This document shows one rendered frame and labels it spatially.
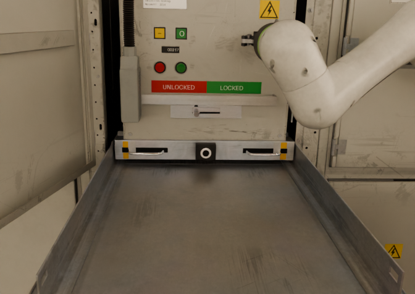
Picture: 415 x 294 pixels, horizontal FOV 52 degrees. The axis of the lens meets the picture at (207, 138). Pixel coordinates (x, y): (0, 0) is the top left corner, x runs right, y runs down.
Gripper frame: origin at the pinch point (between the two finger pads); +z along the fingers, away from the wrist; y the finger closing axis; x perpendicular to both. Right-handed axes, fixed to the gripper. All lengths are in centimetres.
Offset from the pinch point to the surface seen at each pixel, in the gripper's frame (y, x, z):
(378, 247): 13, -32, -56
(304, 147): 16.8, -32.7, 3.9
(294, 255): 1, -38, -48
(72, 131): -52, -27, -2
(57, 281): -42, -38, -56
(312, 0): 15.7, 10.4, 4.4
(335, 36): 23.1, 0.8, 3.9
